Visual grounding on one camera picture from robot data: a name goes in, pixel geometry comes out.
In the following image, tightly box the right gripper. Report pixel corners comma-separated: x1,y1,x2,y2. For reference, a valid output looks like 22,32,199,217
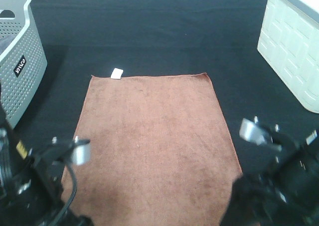
224,133,299,226

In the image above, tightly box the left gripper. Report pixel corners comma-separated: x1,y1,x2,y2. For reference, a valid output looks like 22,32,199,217
14,138,95,226

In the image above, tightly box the brown microfibre towel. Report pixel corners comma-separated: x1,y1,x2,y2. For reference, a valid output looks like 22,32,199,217
71,73,241,226

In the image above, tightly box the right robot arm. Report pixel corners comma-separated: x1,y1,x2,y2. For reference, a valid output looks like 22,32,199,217
219,130,319,226

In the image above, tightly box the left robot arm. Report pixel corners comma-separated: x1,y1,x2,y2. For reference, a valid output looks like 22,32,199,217
0,109,94,226

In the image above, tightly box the grey towel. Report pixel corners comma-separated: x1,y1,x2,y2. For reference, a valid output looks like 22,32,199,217
0,35,15,54

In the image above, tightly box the grey perforated plastic basket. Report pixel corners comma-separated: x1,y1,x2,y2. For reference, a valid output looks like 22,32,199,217
0,0,47,127

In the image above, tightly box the white plastic basket grey rim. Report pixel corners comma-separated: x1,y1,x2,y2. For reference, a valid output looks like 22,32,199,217
257,0,319,113

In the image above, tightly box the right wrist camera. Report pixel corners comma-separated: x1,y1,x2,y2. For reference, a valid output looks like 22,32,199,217
239,118,282,152

